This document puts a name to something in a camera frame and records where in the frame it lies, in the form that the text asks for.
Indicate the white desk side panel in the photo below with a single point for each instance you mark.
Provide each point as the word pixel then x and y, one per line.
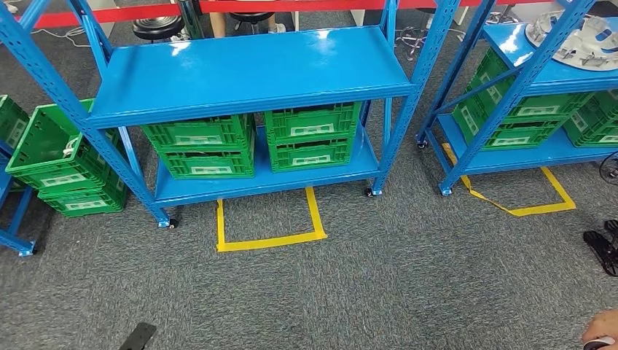
pixel 357 18
pixel 104 5

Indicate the black round swivel stool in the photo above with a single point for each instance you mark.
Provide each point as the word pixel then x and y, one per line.
pixel 157 26
pixel 251 17
pixel 410 38

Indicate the red barrier belt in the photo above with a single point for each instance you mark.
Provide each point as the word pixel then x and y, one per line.
pixel 289 6
pixel 120 14

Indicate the yellow floor tape line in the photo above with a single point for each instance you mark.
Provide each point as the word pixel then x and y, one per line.
pixel 540 210

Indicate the silver wheel hubcap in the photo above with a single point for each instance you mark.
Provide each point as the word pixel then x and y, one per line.
pixel 574 48

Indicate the humanoid robot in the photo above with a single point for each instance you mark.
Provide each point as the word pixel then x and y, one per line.
pixel 603 251

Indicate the standing person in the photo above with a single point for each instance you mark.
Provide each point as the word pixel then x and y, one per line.
pixel 603 323

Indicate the dark glossy barrier post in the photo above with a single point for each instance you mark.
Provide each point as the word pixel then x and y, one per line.
pixel 190 21

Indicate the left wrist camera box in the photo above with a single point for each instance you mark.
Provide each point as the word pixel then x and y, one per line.
pixel 137 338

